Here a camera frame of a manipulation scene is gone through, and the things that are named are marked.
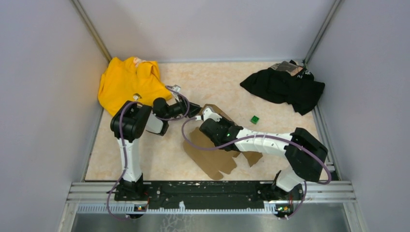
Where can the small green block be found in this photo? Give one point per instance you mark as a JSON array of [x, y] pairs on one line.
[[254, 120]]

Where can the yellow shirt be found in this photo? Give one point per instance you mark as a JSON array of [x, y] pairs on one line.
[[132, 79]]

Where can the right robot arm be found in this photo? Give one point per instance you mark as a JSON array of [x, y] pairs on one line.
[[304, 153]]

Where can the aluminium frame rail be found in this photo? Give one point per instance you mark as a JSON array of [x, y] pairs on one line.
[[98, 197]]

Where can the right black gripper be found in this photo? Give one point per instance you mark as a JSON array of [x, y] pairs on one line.
[[225, 121]]

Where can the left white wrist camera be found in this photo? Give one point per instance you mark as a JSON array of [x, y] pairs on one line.
[[176, 88]]

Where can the brown cardboard box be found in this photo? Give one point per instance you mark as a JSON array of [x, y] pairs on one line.
[[215, 163]]

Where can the black shirt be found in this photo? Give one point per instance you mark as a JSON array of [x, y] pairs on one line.
[[286, 82]]

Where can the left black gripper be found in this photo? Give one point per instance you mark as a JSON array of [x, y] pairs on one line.
[[194, 109]]

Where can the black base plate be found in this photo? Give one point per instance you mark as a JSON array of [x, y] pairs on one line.
[[212, 195]]

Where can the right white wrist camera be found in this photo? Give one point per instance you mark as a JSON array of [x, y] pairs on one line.
[[208, 113]]

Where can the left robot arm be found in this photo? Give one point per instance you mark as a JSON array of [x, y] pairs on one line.
[[131, 121]]

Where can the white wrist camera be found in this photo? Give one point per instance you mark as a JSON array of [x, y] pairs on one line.
[[176, 88], [208, 113]]

